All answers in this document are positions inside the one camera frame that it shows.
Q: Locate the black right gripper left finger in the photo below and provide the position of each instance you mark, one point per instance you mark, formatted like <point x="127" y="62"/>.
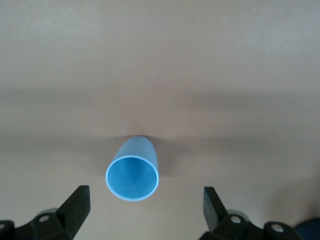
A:
<point x="70" y="215"/>

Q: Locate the brown table cloth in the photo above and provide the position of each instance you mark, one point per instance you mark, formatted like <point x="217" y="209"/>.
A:
<point x="160" y="75"/>

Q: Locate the light blue plastic cup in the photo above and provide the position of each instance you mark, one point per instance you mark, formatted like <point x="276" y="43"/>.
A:
<point x="132" y="177"/>

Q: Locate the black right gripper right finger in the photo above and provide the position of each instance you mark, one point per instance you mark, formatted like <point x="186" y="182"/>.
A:
<point x="217" y="220"/>

